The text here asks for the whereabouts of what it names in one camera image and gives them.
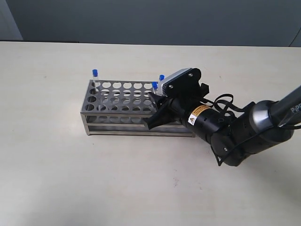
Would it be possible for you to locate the blue-capped test tube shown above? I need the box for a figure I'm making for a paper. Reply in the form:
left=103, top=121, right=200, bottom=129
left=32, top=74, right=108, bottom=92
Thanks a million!
left=152, top=81, right=158, bottom=95
left=92, top=69, right=100, bottom=94
left=158, top=74, right=165, bottom=86

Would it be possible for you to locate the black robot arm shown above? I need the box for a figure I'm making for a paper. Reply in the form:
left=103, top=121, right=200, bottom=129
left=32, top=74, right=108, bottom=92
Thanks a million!
left=144, top=84, right=301, bottom=166

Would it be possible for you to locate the stainless steel test tube rack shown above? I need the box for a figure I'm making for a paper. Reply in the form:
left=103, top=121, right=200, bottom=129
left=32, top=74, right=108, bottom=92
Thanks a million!
left=80, top=80, right=194, bottom=137

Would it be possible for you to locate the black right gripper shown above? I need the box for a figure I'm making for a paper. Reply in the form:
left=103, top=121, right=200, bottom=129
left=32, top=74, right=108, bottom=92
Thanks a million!
left=143, top=92, right=200, bottom=130

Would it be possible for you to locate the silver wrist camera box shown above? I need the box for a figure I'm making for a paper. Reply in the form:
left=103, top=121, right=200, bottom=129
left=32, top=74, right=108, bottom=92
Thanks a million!
left=157, top=67, right=210, bottom=97

